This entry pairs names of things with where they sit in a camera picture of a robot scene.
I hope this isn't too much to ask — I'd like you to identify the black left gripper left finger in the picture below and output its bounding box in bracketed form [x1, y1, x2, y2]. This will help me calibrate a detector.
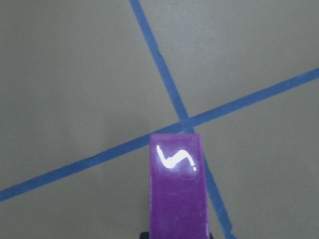
[139, 232, 150, 239]

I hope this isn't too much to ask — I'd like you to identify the purple trapezoid block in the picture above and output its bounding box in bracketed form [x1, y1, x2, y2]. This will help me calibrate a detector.
[149, 133, 210, 239]

